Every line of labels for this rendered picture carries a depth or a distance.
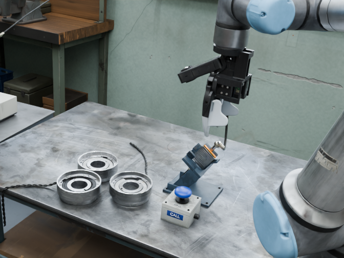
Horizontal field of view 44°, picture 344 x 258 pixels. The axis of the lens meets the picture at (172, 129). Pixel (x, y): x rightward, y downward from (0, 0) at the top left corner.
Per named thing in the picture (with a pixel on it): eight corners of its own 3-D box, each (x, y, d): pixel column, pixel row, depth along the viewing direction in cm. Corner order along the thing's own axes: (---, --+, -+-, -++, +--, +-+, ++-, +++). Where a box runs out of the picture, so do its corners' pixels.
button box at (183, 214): (159, 219, 98) (162, 201, 96) (173, 203, 103) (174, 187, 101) (192, 231, 95) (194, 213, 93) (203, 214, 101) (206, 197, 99)
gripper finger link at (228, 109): (234, 132, 103) (236, 101, 97) (212, 125, 105) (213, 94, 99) (239, 125, 105) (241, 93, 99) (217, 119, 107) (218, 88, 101)
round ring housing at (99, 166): (89, 160, 119) (89, 147, 117) (124, 169, 116) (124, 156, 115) (69, 178, 110) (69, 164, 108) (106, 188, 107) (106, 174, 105)
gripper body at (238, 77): (237, 107, 92) (246, 54, 87) (201, 98, 96) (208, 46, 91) (248, 98, 99) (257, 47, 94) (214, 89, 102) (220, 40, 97)
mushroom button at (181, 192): (169, 209, 97) (171, 190, 95) (176, 200, 101) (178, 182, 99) (185, 214, 96) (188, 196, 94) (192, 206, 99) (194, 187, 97)
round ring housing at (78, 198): (108, 189, 107) (108, 175, 105) (87, 212, 98) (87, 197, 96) (71, 179, 109) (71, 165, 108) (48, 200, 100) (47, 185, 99)
